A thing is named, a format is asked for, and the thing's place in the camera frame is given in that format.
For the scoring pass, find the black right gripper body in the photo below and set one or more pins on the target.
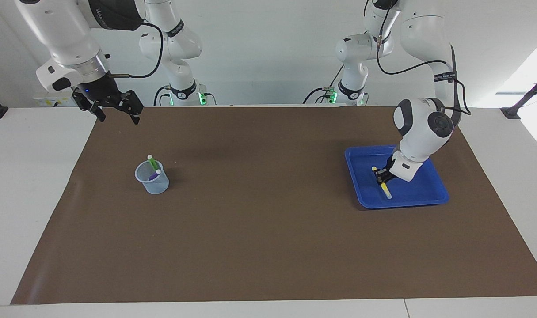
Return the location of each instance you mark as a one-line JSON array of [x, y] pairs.
[[99, 90]]

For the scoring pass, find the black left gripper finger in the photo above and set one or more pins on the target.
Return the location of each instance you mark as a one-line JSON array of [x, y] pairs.
[[386, 179], [379, 176]]

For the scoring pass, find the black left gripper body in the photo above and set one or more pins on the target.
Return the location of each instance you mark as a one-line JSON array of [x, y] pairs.
[[390, 167]]

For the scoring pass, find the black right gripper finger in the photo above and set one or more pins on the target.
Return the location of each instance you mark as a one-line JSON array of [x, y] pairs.
[[85, 101], [133, 104]]

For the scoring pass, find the yellow pen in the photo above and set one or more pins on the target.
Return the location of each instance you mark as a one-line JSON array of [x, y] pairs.
[[386, 191]]

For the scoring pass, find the green pen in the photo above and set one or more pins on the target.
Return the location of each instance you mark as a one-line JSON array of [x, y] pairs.
[[152, 162]]

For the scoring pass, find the purple pen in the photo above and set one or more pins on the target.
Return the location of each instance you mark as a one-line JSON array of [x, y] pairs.
[[154, 176]]

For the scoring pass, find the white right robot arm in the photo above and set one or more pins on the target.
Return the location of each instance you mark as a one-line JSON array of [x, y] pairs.
[[60, 35]]

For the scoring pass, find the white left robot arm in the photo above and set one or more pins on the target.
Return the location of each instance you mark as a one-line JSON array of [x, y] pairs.
[[423, 132]]

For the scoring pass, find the blue plastic tray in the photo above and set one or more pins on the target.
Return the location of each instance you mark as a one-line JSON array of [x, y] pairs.
[[418, 194]]

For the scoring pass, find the clear plastic cup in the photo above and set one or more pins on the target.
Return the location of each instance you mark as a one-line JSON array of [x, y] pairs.
[[155, 185]]

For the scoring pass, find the brown table mat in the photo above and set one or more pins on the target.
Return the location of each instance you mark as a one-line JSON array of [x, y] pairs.
[[268, 229]]

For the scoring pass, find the black stand with pole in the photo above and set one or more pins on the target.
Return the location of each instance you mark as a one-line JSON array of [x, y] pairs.
[[511, 112]]

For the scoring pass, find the white wall power strip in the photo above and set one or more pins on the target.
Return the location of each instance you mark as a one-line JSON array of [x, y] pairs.
[[45, 101]]

